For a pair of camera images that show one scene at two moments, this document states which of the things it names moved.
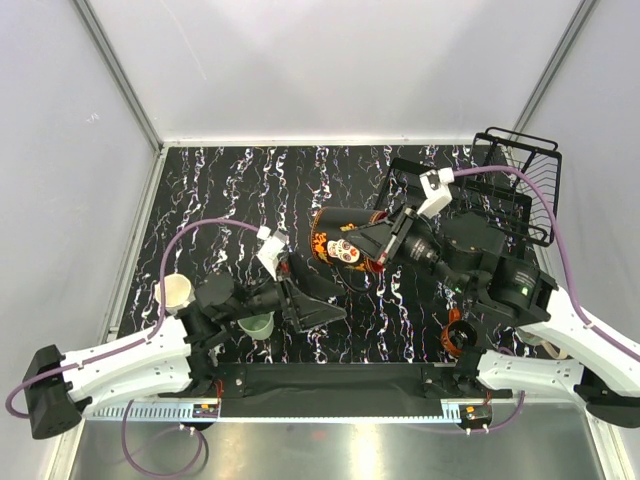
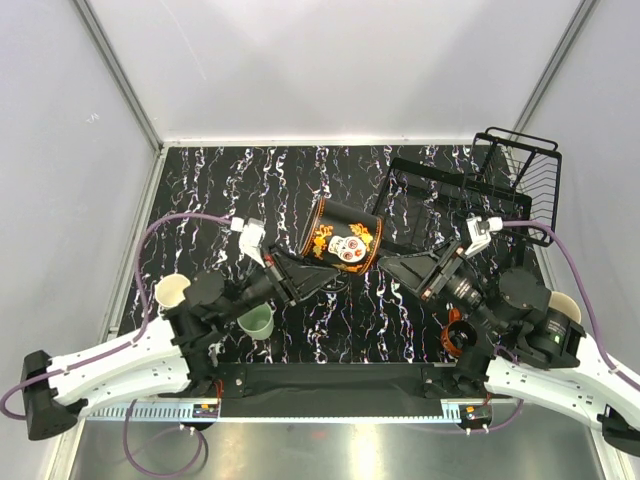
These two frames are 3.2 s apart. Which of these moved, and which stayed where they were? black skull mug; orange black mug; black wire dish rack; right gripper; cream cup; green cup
Moved: black skull mug; right gripper
Stayed: green cup; black wire dish rack; cream cup; orange black mug
